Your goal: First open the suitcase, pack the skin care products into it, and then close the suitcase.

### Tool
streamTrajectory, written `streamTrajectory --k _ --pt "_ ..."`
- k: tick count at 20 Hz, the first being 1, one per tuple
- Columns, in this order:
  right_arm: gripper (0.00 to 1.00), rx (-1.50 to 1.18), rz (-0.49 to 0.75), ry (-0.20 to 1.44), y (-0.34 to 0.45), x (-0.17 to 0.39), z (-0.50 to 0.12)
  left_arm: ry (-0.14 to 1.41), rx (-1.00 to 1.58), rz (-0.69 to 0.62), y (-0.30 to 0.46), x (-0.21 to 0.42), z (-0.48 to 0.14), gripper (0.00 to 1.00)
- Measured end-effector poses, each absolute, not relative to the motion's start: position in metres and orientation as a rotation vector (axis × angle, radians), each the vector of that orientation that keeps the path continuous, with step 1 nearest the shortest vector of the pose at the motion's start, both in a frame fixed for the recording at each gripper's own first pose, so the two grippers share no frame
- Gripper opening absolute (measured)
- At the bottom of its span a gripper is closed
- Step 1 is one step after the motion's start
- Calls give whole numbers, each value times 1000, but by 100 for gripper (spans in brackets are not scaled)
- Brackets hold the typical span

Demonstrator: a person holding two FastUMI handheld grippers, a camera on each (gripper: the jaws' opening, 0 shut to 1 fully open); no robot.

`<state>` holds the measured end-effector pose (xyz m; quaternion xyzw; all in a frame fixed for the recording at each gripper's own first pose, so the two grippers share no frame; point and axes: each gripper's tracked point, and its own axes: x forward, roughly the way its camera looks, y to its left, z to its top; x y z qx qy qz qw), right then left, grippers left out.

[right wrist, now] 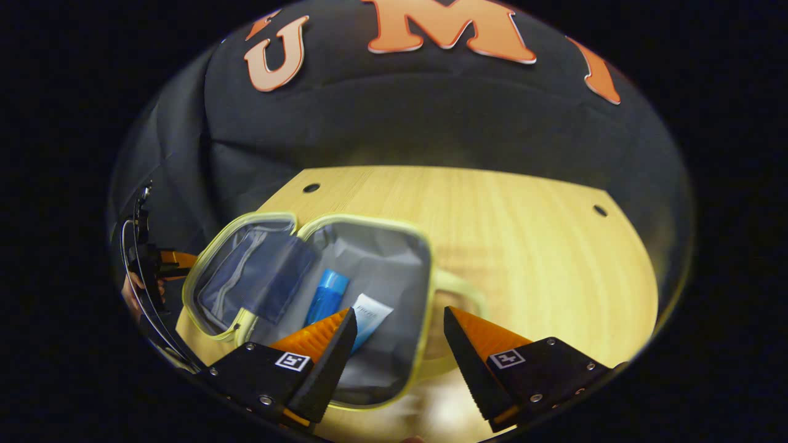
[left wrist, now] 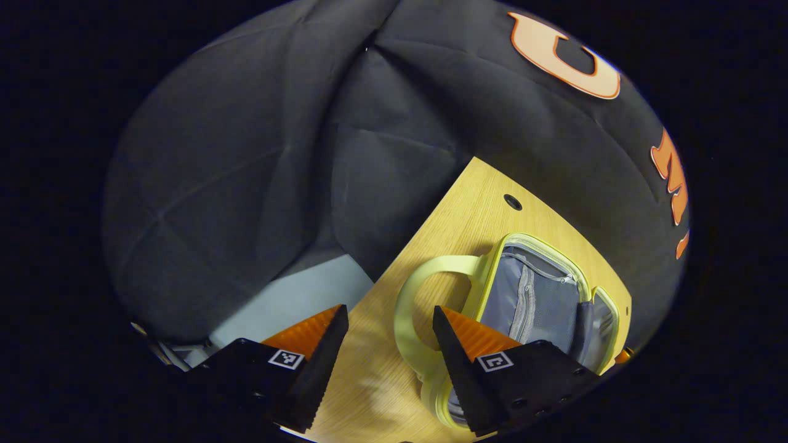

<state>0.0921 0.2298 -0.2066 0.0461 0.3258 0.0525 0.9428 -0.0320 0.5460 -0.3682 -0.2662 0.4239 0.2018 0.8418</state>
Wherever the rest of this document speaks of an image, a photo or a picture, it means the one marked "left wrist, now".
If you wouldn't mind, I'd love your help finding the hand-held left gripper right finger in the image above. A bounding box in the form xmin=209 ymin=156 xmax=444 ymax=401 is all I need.
xmin=432 ymin=305 xmax=603 ymax=438

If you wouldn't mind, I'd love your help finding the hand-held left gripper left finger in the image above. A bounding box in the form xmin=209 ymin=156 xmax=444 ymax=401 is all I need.
xmin=183 ymin=303 xmax=350 ymax=435

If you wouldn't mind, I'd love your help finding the pale yellow suitcase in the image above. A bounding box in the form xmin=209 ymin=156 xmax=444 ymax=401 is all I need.
xmin=394 ymin=233 xmax=621 ymax=431

